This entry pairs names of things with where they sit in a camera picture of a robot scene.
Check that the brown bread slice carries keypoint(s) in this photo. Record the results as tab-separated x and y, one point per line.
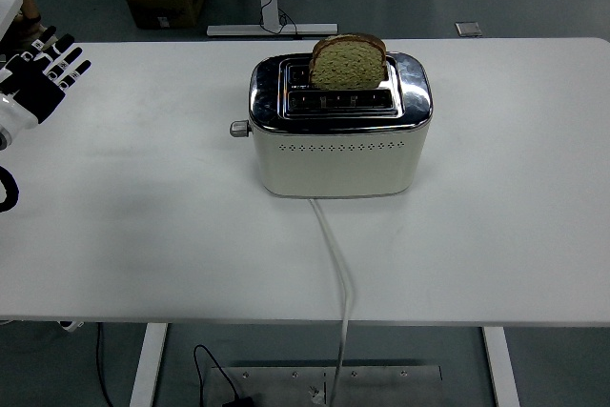
348	68

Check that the small white object under table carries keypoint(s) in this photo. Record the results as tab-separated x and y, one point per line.
71	326

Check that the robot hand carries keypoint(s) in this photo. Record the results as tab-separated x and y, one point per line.
33	87

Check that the white side table top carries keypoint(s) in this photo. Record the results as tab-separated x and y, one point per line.
8	6

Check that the grey floor socket plate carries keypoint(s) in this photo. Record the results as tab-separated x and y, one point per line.
468	28

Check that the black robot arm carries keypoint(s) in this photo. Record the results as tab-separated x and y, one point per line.
11	190

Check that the white table leg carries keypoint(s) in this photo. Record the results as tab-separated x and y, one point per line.
148	364
500	369

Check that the silver toaster lever knob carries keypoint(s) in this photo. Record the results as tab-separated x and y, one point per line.
239	128

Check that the cream and chrome toaster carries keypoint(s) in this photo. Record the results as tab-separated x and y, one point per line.
333	164

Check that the grey metal plate with screws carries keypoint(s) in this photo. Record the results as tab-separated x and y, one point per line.
381	385

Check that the brown cardboard box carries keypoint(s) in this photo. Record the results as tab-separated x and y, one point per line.
164	6

